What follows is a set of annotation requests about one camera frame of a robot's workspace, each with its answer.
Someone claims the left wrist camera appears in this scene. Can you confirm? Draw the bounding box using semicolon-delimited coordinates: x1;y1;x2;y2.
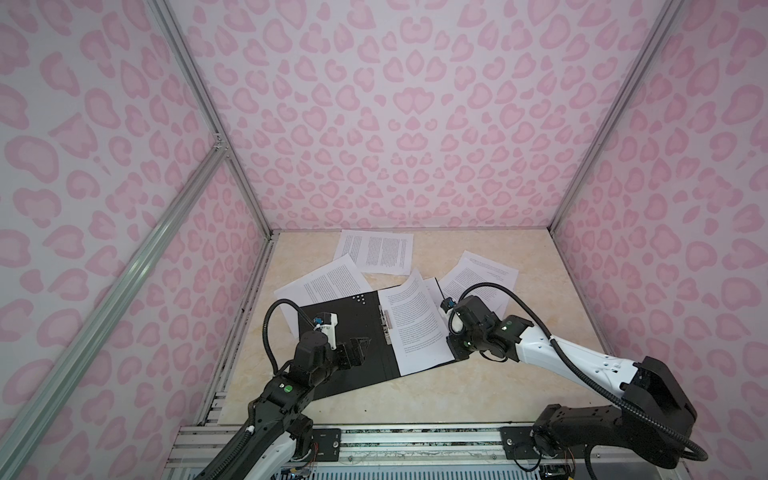
314;312;338;350

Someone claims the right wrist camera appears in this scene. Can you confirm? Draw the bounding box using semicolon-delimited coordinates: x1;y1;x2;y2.
439;297;456;315

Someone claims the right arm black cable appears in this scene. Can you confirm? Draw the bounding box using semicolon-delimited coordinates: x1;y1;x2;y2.
455;281;709;463

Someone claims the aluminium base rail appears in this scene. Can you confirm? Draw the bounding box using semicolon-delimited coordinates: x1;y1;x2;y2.
160;421;685;480

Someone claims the corner aluminium post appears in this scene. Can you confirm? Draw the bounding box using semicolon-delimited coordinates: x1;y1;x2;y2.
146;0;273;239
548;0;688;237

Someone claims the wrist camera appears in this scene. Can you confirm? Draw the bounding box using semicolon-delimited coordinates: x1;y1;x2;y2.
439;297;456;315
314;312;338;350

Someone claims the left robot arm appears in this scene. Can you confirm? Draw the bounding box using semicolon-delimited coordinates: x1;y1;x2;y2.
196;329;370;479

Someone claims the printed paper sheet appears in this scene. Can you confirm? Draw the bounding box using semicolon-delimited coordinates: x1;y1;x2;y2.
275;255;372;338
378;270;454;377
424;278;450;313

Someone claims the left corner aluminium post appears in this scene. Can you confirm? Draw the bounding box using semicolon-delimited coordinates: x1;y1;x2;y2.
146;0;273;239

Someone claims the diagonal aluminium frame bar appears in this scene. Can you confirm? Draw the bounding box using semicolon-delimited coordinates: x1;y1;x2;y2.
1;142;228;479

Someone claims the right corner aluminium post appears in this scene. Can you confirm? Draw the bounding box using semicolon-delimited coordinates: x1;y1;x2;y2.
548;0;688;237

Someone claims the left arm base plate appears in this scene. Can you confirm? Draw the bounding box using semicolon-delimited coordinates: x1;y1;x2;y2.
291;428;342;463

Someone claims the blue folder black inside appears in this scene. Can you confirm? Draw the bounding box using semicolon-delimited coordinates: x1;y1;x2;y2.
289;277;455;399

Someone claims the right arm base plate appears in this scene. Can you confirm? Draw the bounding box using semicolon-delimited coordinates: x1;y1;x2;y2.
499;425;572;462

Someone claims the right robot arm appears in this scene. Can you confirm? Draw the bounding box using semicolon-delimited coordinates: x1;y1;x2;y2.
440;295;709;469

